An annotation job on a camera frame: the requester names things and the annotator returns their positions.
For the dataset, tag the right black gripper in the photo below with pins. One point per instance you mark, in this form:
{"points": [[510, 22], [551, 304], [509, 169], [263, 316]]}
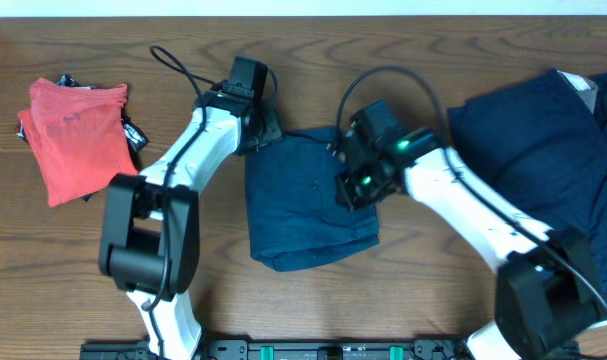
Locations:
{"points": [[351, 196]]}

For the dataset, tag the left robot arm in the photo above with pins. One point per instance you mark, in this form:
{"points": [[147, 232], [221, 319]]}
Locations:
{"points": [[150, 244]]}

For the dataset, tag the navy blue garment pile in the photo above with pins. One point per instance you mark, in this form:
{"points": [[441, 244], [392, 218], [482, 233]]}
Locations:
{"points": [[542, 145]]}

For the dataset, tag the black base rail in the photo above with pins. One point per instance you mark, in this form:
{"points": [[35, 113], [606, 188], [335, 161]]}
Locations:
{"points": [[421, 349]]}

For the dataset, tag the navy blue shorts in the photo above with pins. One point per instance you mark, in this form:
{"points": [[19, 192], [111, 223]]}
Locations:
{"points": [[294, 220]]}

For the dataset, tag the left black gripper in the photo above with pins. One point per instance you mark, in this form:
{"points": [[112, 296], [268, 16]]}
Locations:
{"points": [[274, 131]]}

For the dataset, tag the folded red shirt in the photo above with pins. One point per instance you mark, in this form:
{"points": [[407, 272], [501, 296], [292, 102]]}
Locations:
{"points": [[78, 140]]}

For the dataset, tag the black patterned folded garment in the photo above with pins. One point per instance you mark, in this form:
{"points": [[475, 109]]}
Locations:
{"points": [[134, 135]]}

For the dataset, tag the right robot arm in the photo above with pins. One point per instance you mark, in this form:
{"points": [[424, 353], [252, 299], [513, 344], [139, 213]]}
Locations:
{"points": [[546, 291]]}

